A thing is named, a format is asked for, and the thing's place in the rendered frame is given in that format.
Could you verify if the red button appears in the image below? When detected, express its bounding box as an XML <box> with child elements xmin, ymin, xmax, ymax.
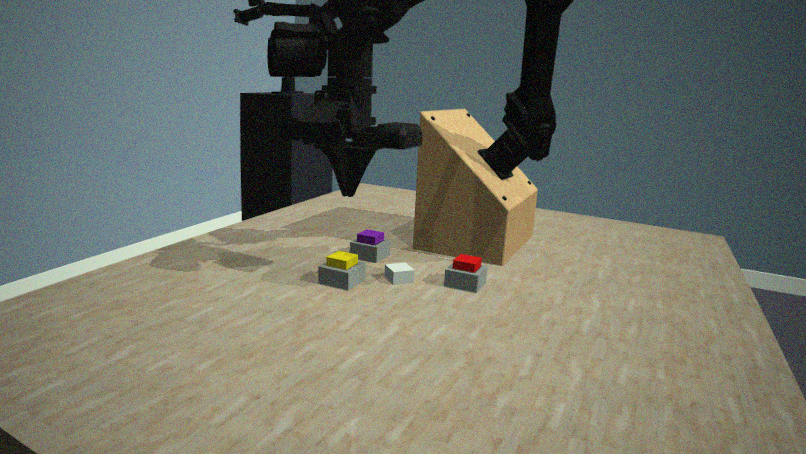
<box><xmin>444</xmin><ymin>254</ymin><xmax>488</xmax><ymax>293</ymax></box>

